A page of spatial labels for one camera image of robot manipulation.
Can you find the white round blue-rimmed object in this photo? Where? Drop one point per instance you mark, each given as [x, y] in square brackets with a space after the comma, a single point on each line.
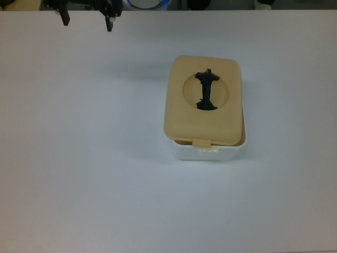
[147, 2]

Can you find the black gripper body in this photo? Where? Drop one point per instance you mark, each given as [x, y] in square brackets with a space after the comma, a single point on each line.
[80, 1]

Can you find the white plastic tool case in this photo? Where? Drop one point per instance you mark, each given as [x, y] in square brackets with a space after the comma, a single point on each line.
[189, 154]

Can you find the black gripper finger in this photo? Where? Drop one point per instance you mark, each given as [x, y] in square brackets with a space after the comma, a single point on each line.
[110, 22]
[64, 17]

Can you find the tan tool case lid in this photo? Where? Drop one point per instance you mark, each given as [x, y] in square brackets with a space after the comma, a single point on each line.
[179, 121]

